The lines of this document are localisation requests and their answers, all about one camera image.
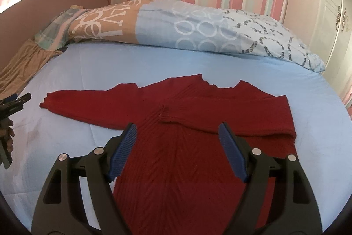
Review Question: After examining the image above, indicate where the white wardrobe with flower decals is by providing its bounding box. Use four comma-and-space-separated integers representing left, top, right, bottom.
284, 0, 352, 105

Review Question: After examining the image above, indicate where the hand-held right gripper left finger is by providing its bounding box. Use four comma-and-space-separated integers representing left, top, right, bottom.
31, 122, 137, 235

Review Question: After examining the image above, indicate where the red knitted sweater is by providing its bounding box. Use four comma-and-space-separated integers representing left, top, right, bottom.
39, 74, 299, 235

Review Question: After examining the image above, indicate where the plaid pastel cloth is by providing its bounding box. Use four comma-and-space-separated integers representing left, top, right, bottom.
34, 5, 86, 52

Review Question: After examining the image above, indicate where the light blue bed sheet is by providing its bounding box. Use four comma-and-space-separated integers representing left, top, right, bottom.
0, 41, 352, 235

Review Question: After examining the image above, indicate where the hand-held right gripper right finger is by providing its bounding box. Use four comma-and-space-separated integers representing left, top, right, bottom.
218, 122, 323, 235

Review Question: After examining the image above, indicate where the patterned blue orange pillow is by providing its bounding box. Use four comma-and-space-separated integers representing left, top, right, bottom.
66, 0, 326, 74

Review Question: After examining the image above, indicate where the person's left hand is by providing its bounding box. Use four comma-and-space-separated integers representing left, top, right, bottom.
0, 119, 15, 156

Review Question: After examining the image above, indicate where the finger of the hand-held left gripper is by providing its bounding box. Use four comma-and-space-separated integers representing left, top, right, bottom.
0, 103, 20, 118
8, 93, 32, 107

